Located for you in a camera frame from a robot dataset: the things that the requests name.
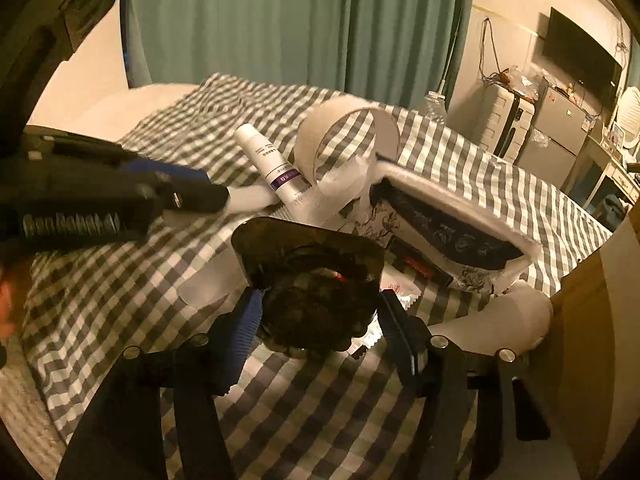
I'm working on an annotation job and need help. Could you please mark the cardboard box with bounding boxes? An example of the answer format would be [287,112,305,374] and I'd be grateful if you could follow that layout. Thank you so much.
[549,222,640,480]

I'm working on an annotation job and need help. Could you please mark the clear shiny plastic bag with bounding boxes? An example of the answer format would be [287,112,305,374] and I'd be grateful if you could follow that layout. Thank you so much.
[180,245,252,309]

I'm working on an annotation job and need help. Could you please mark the floral fabric pouch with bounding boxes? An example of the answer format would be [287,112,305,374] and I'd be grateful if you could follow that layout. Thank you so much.
[345,160,544,297]

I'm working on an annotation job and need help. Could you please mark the white dressing desk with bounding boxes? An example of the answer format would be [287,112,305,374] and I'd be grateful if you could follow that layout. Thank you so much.
[575,135,640,212]

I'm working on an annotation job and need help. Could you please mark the black item red label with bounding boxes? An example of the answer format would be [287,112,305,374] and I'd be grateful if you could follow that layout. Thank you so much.
[387,237,454,284]

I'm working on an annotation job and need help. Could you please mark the white bottle purple label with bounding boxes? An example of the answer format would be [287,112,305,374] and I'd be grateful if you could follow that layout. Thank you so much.
[235,124,314,207]

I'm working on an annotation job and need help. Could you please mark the white oval mirror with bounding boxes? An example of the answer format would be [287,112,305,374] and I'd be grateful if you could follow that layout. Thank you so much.
[606,87,640,154]

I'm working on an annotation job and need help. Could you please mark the white suitcase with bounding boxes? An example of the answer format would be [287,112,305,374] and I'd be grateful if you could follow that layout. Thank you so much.
[481,82,537,162]

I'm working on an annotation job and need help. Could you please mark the grey white checked blanket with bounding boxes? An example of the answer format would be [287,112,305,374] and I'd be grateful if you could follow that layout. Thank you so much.
[20,72,615,480]

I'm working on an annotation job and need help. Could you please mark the wide green curtain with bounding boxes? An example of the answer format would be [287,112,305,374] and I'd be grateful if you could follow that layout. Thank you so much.
[127,0,476,109]

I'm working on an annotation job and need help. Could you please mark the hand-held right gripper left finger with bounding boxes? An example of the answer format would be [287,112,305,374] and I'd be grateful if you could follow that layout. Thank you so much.
[55,287,264,480]

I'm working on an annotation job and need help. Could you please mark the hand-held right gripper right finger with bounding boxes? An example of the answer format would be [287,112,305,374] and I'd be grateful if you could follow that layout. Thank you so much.
[377,290,551,480]

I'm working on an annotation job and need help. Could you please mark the white cylindrical ring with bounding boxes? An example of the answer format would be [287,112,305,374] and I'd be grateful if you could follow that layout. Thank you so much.
[292,97,402,189]

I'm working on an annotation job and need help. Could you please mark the wall cable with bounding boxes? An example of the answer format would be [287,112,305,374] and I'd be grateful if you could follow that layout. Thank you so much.
[479,16,502,87]

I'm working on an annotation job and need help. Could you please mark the cream mattress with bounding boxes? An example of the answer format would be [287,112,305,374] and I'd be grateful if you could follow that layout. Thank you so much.
[75,82,203,142]

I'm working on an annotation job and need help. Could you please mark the dark tinted plastic case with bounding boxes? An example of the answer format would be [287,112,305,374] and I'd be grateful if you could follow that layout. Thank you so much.
[231,217,386,357]

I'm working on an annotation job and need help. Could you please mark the white sachet red label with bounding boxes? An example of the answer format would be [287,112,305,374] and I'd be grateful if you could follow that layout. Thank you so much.
[380,282,417,312]

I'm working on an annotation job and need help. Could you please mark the clear large water bottle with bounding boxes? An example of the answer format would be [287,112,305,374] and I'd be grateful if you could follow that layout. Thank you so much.
[423,91,448,124]

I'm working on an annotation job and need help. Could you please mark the small grey fridge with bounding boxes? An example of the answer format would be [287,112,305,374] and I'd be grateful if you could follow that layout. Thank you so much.
[515,85,604,189]

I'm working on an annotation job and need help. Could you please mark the person's left hand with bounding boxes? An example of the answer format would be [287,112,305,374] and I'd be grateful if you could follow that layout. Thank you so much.
[0,266,30,340]

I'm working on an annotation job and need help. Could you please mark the plastic bag on suitcase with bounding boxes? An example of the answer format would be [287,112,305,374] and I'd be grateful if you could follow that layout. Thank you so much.
[500,65,547,99]

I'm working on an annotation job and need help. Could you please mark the white plastic tube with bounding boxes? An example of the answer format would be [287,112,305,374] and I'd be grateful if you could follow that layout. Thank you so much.
[220,184,278,210]

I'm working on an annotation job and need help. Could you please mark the black wall television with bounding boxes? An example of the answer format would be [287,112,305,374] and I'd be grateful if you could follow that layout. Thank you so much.
[542,7,624,112]

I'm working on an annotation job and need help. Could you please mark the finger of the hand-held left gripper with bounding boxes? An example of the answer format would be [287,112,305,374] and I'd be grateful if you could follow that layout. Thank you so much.
[117,157,212,187]
[150,180,232,214]

